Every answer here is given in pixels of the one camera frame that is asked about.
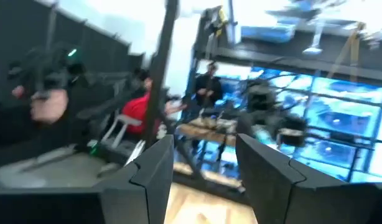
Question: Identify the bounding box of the wooden background table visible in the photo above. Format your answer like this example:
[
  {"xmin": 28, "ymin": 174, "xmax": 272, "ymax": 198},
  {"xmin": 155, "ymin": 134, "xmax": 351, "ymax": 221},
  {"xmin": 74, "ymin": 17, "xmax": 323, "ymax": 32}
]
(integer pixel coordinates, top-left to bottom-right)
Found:
[{"xmin": 177, "ymin": 117, "xmax": 241, "ymax": 147}]

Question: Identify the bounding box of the black partition panel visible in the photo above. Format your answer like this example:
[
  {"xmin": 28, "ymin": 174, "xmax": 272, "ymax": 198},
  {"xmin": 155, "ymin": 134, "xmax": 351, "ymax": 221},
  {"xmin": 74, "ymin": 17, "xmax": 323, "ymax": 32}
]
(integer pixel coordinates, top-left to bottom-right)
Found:
[{"xmin": 0, "ymin": 0, "xmax": 145, "ymax": 125}]

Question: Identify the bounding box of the blue storage bin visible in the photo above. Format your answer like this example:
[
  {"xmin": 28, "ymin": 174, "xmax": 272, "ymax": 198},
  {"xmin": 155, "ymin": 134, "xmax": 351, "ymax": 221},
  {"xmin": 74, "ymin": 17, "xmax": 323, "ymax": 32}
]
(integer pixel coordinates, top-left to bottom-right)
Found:
[{"xmin": 240, "ymin": 24, "xmax": 297, "ymax": 44}]

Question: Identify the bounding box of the person's hand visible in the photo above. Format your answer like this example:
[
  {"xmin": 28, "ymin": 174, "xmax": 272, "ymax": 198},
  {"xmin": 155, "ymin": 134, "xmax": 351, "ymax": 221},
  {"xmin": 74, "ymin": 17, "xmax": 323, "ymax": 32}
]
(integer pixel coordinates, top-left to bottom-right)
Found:
[
  {"xmin": 165, "ymin": 101, "xmax": 187, "ymax": 114},
  {"xmin": 12, "ymin": 85, "xmax": 26, "ymax": 99},
  {"xmin": 30, "ymin": 88, "xmax": 69, "ymax": 124}
]

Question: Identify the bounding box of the white chair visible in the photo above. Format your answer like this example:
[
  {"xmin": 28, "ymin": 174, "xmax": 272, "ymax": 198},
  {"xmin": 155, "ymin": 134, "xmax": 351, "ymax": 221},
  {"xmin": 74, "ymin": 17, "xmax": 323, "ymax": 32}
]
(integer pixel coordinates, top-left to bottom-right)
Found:
[{"xmin": 99, "ymin": 113, "xmax": 144, "ymax": 150}]

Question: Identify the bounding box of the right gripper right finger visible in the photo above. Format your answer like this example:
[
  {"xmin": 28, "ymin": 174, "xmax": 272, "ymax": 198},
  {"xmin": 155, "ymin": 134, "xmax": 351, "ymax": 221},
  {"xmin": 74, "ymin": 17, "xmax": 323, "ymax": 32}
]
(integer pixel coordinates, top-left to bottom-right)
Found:
[{"xmin": 235, "ymin": 133, "xmax": 318, "ymax": 224}]

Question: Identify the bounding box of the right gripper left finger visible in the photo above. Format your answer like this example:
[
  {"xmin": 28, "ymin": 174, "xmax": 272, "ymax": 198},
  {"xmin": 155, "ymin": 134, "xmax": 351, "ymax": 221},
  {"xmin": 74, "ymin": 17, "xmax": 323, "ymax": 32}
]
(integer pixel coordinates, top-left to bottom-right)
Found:
[{"xmin": 97, "ymin": 134, "xmax": 175, "ymax": 224}]

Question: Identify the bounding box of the person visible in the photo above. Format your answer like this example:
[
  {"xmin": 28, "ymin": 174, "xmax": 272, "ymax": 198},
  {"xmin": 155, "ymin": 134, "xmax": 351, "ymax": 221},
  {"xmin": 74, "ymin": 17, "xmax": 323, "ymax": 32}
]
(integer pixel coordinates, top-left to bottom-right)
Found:
[
  {"xmin": 121, "ymin": 68, "xmax": 162, "ymax": 138},
  {"xmin": 0, "ymin": 83, "xmax": 95, "ymax": 175},
  {"xmin": 193, "ymin": 61, "xmax": 224, "ymax": 110}
]

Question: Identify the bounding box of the black shelf rack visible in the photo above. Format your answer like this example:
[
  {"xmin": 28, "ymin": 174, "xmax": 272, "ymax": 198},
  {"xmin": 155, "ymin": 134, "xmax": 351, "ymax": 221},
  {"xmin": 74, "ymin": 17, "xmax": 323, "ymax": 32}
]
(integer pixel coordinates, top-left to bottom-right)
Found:
[{"xmin": 190, "ymin": 6, "xmax": 382, "ymax": 82}]

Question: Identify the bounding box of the black aluminium rig frame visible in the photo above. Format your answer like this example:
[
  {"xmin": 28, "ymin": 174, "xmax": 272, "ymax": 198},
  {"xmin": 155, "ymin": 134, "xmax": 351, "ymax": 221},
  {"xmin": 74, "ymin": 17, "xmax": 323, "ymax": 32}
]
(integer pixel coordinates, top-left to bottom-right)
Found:
[{"xmin": 143, "ymin": 0, "xmax": 207, "ymax": 187}]

